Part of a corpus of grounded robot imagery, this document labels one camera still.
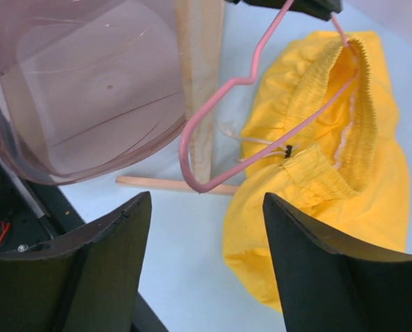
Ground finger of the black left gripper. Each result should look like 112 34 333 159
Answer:
242 0 343 21

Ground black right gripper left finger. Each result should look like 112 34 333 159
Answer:
0 192 152 331

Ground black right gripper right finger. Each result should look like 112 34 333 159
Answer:
263 193 412 331

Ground pink wire hanger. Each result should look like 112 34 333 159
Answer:
178 0 361 194

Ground yellow shorts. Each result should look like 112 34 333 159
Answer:
222 31 410 310

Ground wooden clothes rack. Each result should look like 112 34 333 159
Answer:
115 0 241 197

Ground pink translucent plastic basin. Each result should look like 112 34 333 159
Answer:
0 1 186 185

